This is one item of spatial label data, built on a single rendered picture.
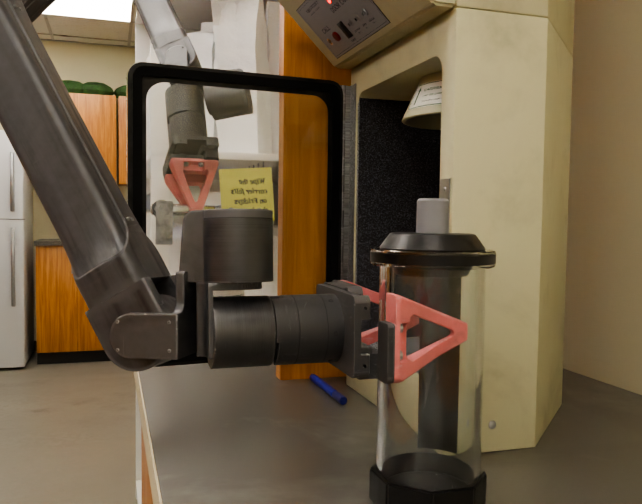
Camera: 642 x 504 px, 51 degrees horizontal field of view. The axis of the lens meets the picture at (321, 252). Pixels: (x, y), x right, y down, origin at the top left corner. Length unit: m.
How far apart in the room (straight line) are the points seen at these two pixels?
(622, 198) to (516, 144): 0.44
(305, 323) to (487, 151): 0.31
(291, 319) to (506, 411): 0.33
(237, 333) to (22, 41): 0.30
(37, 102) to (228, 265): 0.21
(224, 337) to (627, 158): 0.80
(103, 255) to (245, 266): 0.11
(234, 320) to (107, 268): 0.11
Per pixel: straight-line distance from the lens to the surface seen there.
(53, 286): 5.69
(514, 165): 0.76
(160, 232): 0.90
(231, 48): 2.01
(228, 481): 0.69
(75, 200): 0.58
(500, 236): 0.75
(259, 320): 0.53
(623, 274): 1.17
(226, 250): 0.52
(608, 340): 1.20
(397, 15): 0.80
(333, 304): 0.55
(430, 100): 0.84
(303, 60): 1.07
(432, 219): 0.59
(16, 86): 0.62
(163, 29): 1.15
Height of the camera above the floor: 1.19
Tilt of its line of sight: 3 degrees down
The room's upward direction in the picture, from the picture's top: 1 degrees clockwise
